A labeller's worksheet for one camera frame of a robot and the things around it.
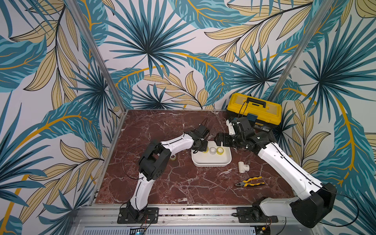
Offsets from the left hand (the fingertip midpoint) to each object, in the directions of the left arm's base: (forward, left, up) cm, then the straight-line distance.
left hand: (203, 149), depth 94 cm
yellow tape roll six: (-2, -10, -2) cm, 11 cm away
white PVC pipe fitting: (-12, -23, -1) cm, 26 cm away
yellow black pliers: (-21, -23, -3) cm, 31 cm away
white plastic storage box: (-6, +2, -2) cm, 7 cm away
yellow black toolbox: (+19, -41, +12) cm, 47 cm away
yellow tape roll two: (-5, -2, +8) cm, 9 cm away
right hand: (-4, -8, +18) cm, 20 cm away
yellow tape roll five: (-5, +20, -2) cm, 20 cm away
